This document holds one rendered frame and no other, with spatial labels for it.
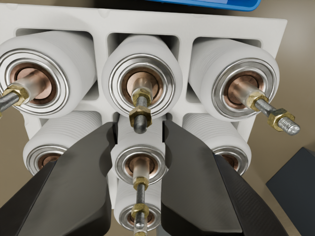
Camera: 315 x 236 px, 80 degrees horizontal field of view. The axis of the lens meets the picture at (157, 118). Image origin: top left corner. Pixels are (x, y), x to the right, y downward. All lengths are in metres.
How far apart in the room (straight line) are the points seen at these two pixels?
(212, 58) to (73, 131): 0.21
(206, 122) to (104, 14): 0.21
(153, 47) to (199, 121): 0.16
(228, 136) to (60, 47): 0.24
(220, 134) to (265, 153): 0.43
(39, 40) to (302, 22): 0.52
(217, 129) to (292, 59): 0.34
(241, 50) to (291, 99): 0.41
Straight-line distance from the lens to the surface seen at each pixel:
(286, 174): 0.76
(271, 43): 0.33
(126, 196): 0.35
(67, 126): 0.30
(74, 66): 0.23
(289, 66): 0.59
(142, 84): 0.19
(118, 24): 0.28
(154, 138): 0.26
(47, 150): 0.29
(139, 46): 0.21
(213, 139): 0.28
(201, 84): 0.24
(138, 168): 0.26
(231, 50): 0.24
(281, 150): 0.72
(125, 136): 0.27
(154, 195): 0.34
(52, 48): 0.23
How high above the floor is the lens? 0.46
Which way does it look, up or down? 61 degrees down
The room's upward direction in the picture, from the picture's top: 174 degrees clockwise
